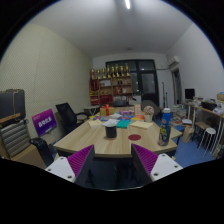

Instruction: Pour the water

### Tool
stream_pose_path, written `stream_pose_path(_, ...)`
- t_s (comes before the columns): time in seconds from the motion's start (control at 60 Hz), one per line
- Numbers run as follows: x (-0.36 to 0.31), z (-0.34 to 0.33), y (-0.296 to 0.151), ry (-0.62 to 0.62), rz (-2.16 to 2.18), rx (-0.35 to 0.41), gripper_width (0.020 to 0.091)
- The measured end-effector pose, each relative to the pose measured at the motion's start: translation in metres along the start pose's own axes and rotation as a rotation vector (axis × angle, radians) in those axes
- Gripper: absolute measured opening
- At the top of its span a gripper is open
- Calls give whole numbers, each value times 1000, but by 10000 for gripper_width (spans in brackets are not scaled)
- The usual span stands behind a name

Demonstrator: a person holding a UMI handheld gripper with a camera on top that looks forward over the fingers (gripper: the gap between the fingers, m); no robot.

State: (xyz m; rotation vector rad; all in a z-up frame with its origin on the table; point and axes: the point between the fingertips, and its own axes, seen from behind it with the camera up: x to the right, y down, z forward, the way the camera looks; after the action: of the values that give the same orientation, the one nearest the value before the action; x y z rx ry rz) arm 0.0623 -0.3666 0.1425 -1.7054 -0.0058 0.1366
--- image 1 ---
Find teal book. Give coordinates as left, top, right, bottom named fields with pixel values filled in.
left=116, top=119, right=132, bottom=129

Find white wall air conditioner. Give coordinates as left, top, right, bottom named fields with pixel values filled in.
left=167, top=55, right=181, bottom=68

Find black mug white inside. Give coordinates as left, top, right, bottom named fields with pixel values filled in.
left=104, top=124, right=118, bottom=139

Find white round stool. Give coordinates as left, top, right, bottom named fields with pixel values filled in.
left=199, top=127, right=217, bottom=157

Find brown wooden stool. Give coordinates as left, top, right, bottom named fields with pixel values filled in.
left=194, top=121, right=211, bottom=141

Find black computer monitor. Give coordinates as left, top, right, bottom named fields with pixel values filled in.
left=184, top=88, right=196, bottom=101

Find grey striped cushion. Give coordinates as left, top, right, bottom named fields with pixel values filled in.
left=0, top=119, right=32, bottom=158

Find flat round red coaster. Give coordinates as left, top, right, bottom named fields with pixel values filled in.
left=128, top=133, right=142, bottom=142

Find pink flowers in white pot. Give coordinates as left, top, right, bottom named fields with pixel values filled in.
left=142, top=105, right=155, bottom=123

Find large pale yellow notebook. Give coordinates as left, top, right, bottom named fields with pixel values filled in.
left=129, top=120, right=154, bottom=130

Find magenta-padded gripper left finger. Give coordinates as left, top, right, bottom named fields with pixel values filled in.
left=44, top=144, right=96, bottom=188

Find wooden shelf unit with trophies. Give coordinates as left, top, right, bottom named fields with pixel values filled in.
left=88, top=63, right=134, bottom=107

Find black chair back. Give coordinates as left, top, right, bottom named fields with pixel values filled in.
left=29, top=137, right=55, bottom=168

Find black case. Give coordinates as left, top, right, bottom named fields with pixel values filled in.
left=0, top=88, right=27, bottom=122

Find small pale yellow notebook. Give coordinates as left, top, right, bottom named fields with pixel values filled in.
left=87, top=119, right=103, bottom=128

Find small light wooden table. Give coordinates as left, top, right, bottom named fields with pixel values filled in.
left=171, top=127, right=184, bottom=140

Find white booklet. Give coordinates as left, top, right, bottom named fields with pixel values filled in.
left=101, top=118, right=120, bottom=128

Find black office chair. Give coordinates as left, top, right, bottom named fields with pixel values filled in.
left=55, top=102, right=88, bottom=134

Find purple sign board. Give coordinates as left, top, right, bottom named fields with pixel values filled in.
left=31, top=108, right=58, bottom=138

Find brown paper bag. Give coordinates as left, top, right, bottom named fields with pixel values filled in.
left=181, top=125, right=196, bottom=144

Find yellow gift box red ribbon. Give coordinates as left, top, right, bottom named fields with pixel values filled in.
left=99, top=103, right=115, bottom=117

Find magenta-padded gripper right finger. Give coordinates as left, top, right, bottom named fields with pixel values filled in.
left=130, top=143, right=184, bottom=187

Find orange standing card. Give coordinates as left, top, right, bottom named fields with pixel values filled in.
left=133, top=103, right=143, bottom=116

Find cluttered wooden side desk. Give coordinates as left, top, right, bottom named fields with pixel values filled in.
left=181, top=98, right=224, bottom=158

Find blue drink bottle white cap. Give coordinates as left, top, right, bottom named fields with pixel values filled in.
left=157, top=107, right=172, bottom=147

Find stack of books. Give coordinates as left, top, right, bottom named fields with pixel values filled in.
left=172, top=107, right=188, bottom=125

